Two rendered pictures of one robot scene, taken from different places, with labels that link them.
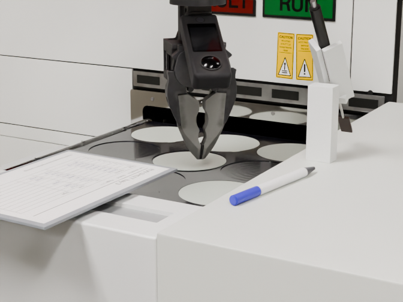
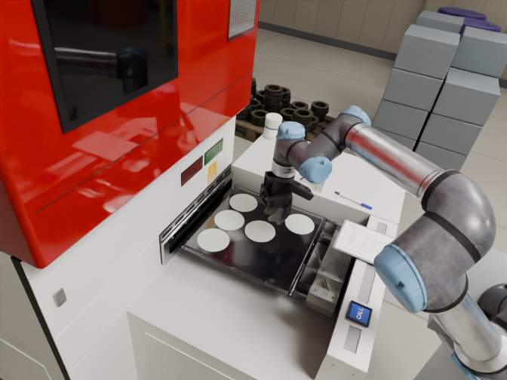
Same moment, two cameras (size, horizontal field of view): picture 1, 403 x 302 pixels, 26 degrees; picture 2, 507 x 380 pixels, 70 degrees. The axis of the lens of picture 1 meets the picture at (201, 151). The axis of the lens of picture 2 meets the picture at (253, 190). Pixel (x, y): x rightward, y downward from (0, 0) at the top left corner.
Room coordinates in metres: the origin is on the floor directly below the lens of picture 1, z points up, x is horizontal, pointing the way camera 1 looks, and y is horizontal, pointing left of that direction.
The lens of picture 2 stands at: (1.34, 0.88, 1.73)
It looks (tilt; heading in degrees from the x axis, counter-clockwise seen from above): 37 degrees down; 261
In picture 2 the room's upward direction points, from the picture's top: 7 degrees clockwise
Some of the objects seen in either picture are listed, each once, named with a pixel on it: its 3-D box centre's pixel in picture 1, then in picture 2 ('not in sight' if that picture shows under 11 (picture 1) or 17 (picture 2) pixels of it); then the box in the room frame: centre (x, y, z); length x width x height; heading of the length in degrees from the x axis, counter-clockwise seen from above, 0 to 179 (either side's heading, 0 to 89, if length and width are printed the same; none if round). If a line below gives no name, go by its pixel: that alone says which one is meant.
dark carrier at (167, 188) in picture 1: (188, 162); (258, 231); (1.16, 0.02, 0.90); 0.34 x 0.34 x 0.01; 60
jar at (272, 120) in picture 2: not in sight; (272, 126); (1.06, -0.51, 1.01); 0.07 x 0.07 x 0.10
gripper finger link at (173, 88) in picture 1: (183, 91); (285, 206); (1.09, 0.02, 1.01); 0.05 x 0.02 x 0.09; 103
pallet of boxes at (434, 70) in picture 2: not in sight; (434, 96); (-0.68, -2.08, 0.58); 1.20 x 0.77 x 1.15; 57
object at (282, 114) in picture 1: (247, 130); (201, 212); (1.35, -0.07, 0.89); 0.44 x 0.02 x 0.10; 60
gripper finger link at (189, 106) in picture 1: (185, 122); (276, 217); (1.11, 0.02, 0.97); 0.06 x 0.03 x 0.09; 13
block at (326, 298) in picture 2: not in sight; (323, 296); (1.00, 0.27, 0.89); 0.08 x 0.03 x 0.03; 150
